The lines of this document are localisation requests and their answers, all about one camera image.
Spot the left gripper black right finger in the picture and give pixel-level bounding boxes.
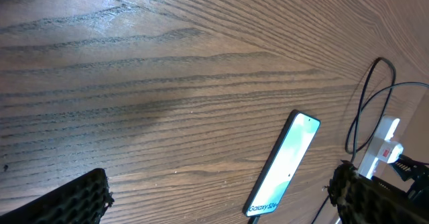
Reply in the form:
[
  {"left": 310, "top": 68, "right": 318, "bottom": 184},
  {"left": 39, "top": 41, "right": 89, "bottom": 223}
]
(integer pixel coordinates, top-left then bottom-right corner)
[{"left": 327, "top": 161, "right": 428, "bottom": 224}]

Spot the Galaxy S24 smartphone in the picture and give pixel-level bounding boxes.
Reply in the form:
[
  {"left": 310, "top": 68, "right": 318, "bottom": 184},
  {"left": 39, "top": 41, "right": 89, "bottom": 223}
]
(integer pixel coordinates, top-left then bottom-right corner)
[{"left": 243, "top": 110, "right": 321, "bottom": 217}]

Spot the black USB charging cable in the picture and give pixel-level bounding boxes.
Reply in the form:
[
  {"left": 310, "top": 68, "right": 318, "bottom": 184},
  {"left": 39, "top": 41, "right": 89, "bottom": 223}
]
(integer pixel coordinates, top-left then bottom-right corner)
[{"left": 247, "top": 56, "right": 429, "bottom": 224}]

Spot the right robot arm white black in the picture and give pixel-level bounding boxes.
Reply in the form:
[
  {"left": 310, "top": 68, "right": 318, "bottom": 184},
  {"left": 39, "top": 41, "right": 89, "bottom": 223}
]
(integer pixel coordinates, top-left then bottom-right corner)
[{"left": 371, "top": 154, "right": 428, "bottom": 204}]

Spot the white power strip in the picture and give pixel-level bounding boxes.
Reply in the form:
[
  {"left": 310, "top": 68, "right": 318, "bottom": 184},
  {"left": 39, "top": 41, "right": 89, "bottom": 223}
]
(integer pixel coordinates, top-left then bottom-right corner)
[{"left": 333, "top": 115, "right": 402, "bottom": 224}]

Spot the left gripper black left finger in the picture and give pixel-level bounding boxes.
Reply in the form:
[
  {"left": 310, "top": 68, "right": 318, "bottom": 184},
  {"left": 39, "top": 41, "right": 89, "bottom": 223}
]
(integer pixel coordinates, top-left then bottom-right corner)
[{"left": 1, "top": 168, "right": 114, "bottom": 224}]

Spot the white charger plug adapter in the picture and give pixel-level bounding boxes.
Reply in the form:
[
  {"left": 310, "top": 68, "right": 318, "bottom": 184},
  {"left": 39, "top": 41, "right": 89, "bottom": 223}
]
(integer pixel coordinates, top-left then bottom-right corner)
[{"left": 371, "top": 137, "right": 404, "bottom": 164}]

